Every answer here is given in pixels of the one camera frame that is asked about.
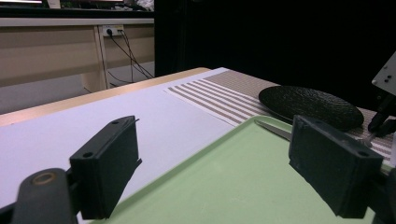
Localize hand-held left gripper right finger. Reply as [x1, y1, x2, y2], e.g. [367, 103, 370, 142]
[288, 114, 385, 219]

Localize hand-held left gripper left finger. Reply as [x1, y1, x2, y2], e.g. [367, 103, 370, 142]
[68, 115, 143, 220]

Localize black textured round plate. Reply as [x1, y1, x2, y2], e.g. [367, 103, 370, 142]
[258, 85, 365, 132]

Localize silver table knife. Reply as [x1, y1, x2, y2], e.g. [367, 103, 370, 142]
[254, 119, 293, 142]

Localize light green plastic tray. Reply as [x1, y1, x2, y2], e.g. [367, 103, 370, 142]
[90, 115, 394, 224]

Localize light wooden table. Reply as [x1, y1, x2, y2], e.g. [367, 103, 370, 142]
[0, 66, 213, 128]

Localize striped beige placemat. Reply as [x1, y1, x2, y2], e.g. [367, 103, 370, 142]
[163, 69, 394, 162]

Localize beige wooden desk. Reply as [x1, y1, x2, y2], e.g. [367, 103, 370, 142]
[0, 18, 155, 92]

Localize black curtain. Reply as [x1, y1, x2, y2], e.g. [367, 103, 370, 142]
[153, 0, 396, 110]

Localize black hanging cables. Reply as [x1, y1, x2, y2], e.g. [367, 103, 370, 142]
[106, 29, 155, 85]

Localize white wall power socket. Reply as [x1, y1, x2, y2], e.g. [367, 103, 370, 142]
[102, 24, 125, 37]

